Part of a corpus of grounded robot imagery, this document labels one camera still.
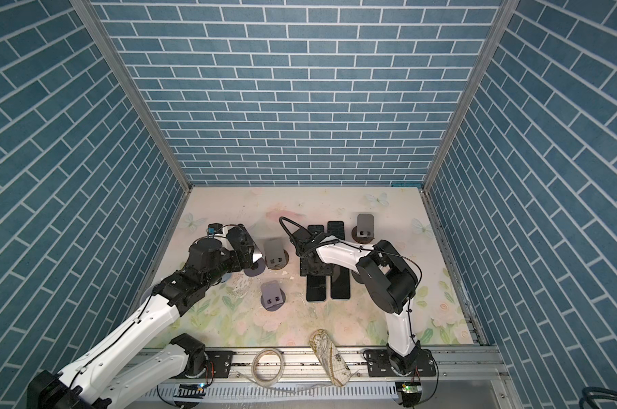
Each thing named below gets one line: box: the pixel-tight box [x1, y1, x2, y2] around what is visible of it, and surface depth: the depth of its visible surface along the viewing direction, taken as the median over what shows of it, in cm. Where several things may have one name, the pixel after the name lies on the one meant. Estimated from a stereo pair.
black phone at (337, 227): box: [327, 219, 346, 241], surface depth 110 cm
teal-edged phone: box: [330, 264, 352, 300], surface depth 90 cm
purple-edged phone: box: [305, 274, 327, 302], surface depth 90 cm
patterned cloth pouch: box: [308, 328, 352, 386], surface depth 74 cm
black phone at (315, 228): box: [307, 224, 324, 235], surface depth 107 cm
